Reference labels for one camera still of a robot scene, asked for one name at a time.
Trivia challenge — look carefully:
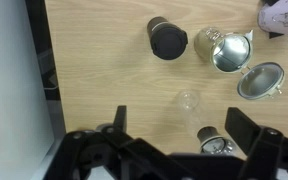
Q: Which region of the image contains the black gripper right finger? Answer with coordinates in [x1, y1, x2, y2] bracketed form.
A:
[224, 106, 284, 156]

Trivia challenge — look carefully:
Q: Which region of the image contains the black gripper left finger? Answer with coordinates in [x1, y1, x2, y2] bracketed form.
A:
[99, 105, 136, 148]

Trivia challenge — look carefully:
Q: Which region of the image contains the metal can with hinged lid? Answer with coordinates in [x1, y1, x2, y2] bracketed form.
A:
[193, 27, 286, 101]

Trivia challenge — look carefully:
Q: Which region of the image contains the white canister with black feet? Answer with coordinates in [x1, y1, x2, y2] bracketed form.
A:
[257, 0, 288, 39]

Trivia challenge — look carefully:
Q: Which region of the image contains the glass carafe with metal stopper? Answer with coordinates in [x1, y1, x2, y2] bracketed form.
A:
[175, 89, 236, 156]

